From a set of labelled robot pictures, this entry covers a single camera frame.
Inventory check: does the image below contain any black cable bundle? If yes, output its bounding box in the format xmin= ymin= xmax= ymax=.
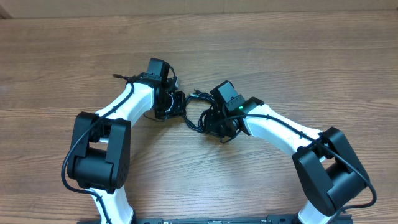
xmin=182 ymin=88 xmax=218 ymax=134

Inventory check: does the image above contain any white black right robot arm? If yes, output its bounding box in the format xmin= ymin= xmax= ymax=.
xmin=204 ymin=80 xmax=370 ymax=223

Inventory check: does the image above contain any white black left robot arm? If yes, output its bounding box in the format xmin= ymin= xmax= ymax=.
xmin=61 ymin=58 xmax=185 ymax=223

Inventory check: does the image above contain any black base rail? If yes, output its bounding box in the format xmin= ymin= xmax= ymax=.
xmin=133 ymin=213 xmax=354 ymax=224

